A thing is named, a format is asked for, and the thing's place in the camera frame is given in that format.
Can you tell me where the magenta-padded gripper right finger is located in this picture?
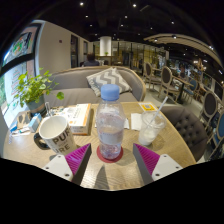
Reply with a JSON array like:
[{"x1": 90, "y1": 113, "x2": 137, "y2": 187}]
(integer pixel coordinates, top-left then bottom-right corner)
[{"x1": 132, "y1": 143, "x2": 184, "y2": 186}]

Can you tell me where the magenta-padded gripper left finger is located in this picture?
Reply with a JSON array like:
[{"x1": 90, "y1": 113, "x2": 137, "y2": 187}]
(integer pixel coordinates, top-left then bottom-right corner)
[{"x1": 42, "y1": 143, "x2": 93, "y2": 186}]

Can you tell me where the clear blue-capped water bottle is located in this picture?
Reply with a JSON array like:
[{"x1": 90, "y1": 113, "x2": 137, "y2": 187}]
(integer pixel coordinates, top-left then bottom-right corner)
[{"x1": 95, "y1": 83, "x2": 127, "y2": 160}]

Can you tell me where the flat round red coaster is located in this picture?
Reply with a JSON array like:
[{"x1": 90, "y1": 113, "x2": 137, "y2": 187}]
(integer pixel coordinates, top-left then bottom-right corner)
[{"x1": 96, "y1": 145, "x2": 124, "y2": 164}]

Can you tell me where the clear plastic cup with straw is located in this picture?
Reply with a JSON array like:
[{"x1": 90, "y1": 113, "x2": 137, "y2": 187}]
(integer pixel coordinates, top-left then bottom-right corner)
[{"x1": 137, "y1": 96, "x2": 169, "y2": 147}]

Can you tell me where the white mug with black print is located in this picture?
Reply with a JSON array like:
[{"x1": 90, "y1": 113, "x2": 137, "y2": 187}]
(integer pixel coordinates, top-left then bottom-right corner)
[{"x1": 33, "y1": 115, "x2": 78, "y2": 156}]

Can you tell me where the white paper napkin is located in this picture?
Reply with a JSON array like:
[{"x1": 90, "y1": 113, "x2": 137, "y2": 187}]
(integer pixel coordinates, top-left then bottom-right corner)
[{"x1": 129, "y1": 112, "x2": 144, "y2": 132}]

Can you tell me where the white printed box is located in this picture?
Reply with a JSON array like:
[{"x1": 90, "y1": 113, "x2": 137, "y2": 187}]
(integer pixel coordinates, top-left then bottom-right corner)
[{"x1": 54, "y1": 103, "x2": 92, "y2": 136}]

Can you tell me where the grey tufted armchair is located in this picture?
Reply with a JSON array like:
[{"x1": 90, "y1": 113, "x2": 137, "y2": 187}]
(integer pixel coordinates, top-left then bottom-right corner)
[{"x1": 159, "y1": 105, "x2": 209, "y2": 163}]

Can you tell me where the yellow square table card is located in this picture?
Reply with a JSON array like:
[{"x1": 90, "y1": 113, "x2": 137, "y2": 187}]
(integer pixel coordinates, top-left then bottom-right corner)
[{"x1": 138, "y1": 102, "x2": 158, "y2": 113}]

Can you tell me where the small blue white carton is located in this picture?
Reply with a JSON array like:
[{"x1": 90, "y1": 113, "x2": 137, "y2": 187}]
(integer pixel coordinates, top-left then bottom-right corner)
[{"x1": 28, "y1": 112, "x2": 43, "y2": 133}]

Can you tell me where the grey upholstered sofa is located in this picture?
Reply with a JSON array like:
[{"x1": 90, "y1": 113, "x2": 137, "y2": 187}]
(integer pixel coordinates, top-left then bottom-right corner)
[{"x1": 43, "y1": 65, "x2": 147, "y2": 108}]

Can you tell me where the group of dining chairs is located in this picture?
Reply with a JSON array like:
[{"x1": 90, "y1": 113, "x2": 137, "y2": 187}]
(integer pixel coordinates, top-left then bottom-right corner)
[{"x1": 143, "y1": 61, "x2": 224, "y2": 158}]

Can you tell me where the potted green plant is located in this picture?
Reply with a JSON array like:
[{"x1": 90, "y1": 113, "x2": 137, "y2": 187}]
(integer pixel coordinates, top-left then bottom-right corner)
[{"x1": 13, "y1": 68, "x2": 65, "y2": 116}]

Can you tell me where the grey white chevron pillow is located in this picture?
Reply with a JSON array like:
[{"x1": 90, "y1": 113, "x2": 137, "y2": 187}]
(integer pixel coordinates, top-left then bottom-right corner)
[{"x1": 85, "y1": 67, "x2": 132, "y2": 98}]

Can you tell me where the person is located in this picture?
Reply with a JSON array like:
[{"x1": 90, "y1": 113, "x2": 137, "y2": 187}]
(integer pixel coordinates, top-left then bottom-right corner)
[{"x1": 82, "y1": 52, "x2": 100, "y2": 68}]

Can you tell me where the white round pillar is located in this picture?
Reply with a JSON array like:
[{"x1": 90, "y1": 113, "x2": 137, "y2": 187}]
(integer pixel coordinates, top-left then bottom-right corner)
[{"x1": 99, "y1": 35, "x2": 113, "y2": 57}]

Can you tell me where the framed window poster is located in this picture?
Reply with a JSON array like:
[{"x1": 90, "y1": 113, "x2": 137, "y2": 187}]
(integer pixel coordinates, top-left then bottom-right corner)
[{"x1": 3, "y1": 24, "x2": 41, "y2": 66}]

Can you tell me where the group of ceiling lights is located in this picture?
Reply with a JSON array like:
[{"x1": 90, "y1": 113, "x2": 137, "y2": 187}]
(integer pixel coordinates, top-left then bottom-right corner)
[{"x1": 76, "y1": 1, "x2": 214, "y2": 51}]

